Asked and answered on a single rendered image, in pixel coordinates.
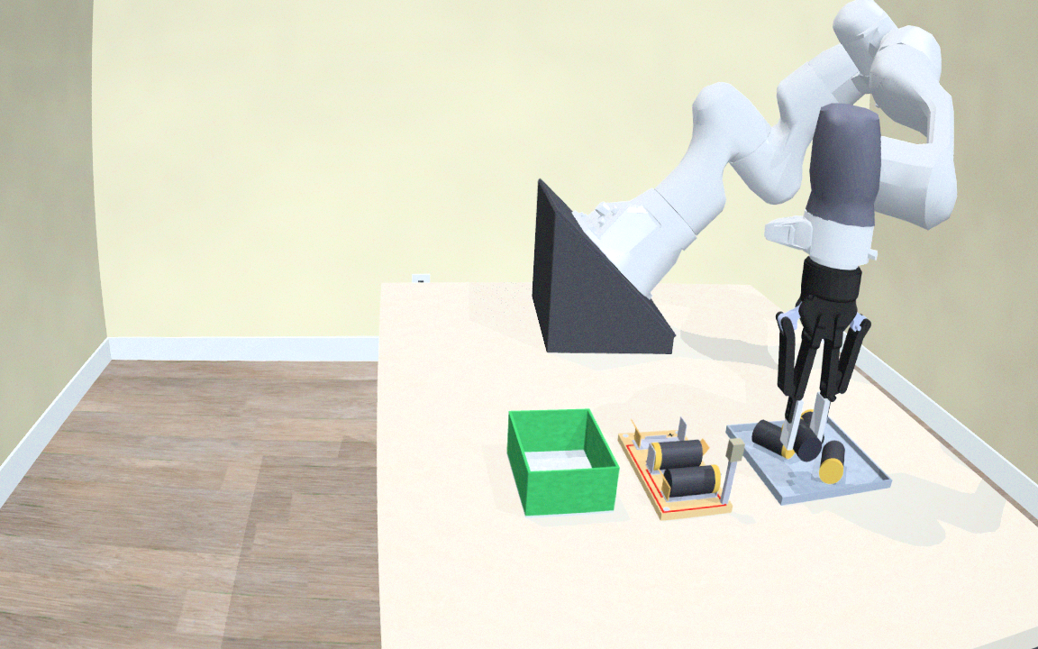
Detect light blue tray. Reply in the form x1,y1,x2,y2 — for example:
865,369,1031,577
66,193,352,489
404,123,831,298
725,416,892,506

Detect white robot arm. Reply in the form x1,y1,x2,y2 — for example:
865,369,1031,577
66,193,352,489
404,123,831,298
572,0,957,299

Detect green open-top box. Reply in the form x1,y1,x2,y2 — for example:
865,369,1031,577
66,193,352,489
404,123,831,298
506,408,620,518

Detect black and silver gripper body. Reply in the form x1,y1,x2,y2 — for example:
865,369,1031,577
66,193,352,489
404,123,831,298
795,256,862,340

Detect black battery with yellow end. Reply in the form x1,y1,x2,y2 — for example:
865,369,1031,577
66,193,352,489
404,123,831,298
663,464,721,498
801,409,824,444
819,440,845,484
651,439,703,471
752,420,795,459
793,417,822,462

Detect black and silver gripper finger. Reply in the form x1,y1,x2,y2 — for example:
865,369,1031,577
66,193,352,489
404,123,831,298
810,312,871,442
776,302,828,450

